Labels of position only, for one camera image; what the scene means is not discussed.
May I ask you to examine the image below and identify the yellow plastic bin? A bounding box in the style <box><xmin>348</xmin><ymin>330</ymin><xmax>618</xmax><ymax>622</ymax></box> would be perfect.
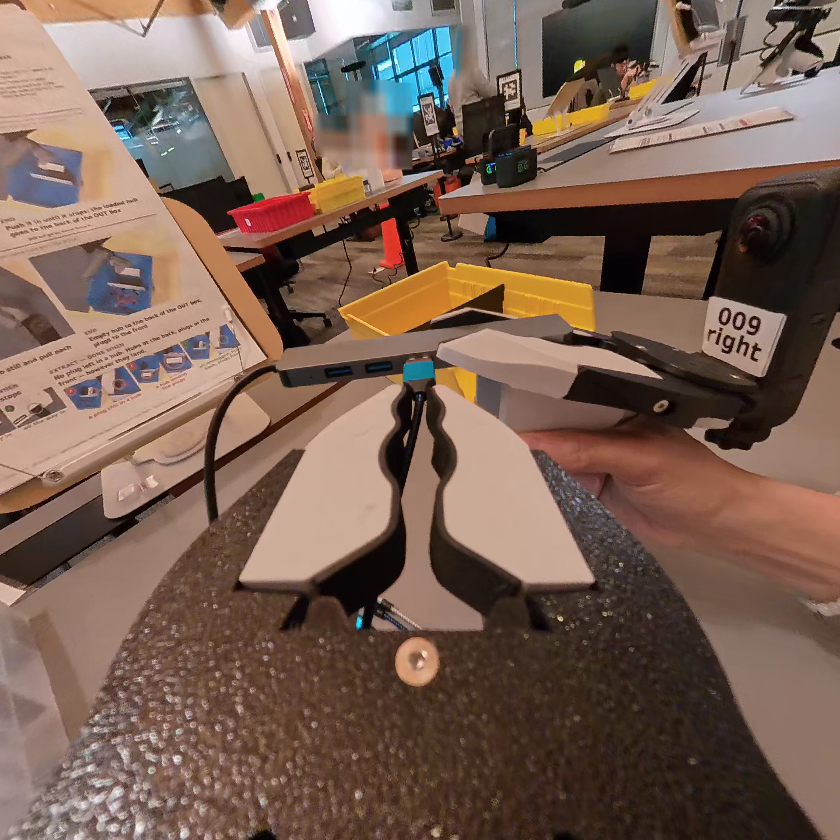
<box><xmin>338</xmin><ymin>261</ymin><xmax>595</xmax><ymax>401</ymax></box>

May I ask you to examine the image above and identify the blue multi-head usb cable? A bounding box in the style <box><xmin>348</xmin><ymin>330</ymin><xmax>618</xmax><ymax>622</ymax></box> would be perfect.
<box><xmin>354</xmin><ymin>357</ymin><xmax>437</xmax><ymax>634</ymax></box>

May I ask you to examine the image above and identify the dark wall screen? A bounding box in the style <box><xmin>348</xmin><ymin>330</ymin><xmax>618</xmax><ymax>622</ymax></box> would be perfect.
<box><xmin>541</xmin><ymin>0</ymin><xmax>659</xmax><ymax>99</ymax></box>

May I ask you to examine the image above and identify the orange traffic cone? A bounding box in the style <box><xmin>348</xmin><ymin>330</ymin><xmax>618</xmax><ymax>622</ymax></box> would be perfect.
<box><xmin>378</xmin><ymin>217</ymin><xmax>405</xmax><ymax>270</ymax></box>

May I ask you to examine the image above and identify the red plastic bin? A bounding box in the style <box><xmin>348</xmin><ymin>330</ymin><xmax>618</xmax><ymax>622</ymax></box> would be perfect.
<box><xmin>227</xmin><ymin>192</ymin><xmax>317</xmax><ymax>235</ymax></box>

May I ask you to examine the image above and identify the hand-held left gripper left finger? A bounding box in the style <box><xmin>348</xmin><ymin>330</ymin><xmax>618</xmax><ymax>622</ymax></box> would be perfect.
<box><xmin>238</xmin><ymin>385</ymin><xmax>409</xmax><ymax>618</ymax></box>

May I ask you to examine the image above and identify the large black USB hub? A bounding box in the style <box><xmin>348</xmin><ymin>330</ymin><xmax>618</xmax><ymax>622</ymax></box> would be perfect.
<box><xmin>430</xmin><ymin>283</ymin><xmax>506</xmax><ymax>329</ymax></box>

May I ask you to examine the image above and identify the long paper strip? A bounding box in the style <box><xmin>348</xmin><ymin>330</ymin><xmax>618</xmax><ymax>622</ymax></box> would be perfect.
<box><xmin>609</xmin><ymin>107</ymin><xmax>796</xmax><ymax>155</ymax></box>

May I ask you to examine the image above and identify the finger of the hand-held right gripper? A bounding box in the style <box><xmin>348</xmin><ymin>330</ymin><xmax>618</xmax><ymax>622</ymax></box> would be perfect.
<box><xmin>435</xmin><ymin>329</ymin><xmax>662</xmax><ymax>400</ymax></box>

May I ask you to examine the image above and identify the grey usb hub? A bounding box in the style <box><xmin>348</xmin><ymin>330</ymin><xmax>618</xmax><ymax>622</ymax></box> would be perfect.
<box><xmin>276</xmin><ymin>314</ymin><xmax>573</xmax><ymax>389</ymax></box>

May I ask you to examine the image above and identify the person's right hand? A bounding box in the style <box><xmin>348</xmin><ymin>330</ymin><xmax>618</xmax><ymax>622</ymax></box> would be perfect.
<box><xmin>521</xmin><ymin>428</ymin><xmax>840</xmax><ymax>598</ymax></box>

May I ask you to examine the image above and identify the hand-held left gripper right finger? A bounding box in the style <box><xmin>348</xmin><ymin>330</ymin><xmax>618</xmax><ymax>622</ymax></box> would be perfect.
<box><xmin>425</xmin><ymin>385</ymin><xmax>597</xmax><ymax>618</ymax></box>

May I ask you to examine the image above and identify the printed instruction sheet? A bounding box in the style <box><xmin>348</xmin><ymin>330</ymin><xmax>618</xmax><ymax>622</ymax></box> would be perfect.
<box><xmin>0</xmin><ymin>7</ymin><xmax>270</xmax><ymax>496</ymax></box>

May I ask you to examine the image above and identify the black loudspeaker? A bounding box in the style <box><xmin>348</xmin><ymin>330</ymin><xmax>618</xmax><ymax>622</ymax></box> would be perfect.
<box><xmin>279</xmin><ymin>0</ymin><xmax>316</xmax><ymax>39</ymax></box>

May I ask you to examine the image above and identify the small yellow bin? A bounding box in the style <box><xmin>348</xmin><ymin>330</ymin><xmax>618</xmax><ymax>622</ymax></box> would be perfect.
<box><xmin>308</xmin><ymin>175</ymin><xmax>366</xmax><ymax>213</ymax></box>

